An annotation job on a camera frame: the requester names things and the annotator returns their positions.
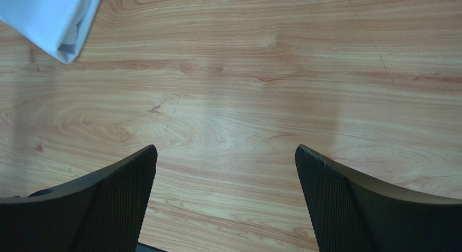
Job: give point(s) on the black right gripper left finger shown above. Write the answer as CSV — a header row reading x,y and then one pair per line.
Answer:
x,y
101,211

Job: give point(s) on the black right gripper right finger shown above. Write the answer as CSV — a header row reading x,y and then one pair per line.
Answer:
x,y
352,211

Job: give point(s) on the white t shirt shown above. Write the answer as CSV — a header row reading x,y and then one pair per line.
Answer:
x,y
59,27

